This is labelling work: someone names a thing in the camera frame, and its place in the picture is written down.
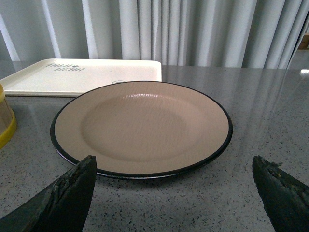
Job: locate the beige plate with black rim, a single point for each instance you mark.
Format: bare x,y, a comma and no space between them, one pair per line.
142,129

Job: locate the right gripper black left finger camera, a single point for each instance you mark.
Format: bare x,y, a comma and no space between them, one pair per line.
61,207

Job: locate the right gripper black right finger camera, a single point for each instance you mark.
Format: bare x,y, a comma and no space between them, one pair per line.
285,199

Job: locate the yellow rimmed bamboo steamer basket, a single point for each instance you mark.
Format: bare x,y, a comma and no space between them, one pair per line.
8,123

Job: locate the cream rectangular serving tray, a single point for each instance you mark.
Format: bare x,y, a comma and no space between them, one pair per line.
72,77

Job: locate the wooden furniture behind curtain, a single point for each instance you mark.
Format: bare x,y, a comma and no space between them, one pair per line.
304,45

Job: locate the grey pleated curtain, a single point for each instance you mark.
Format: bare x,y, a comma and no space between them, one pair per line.
219,33

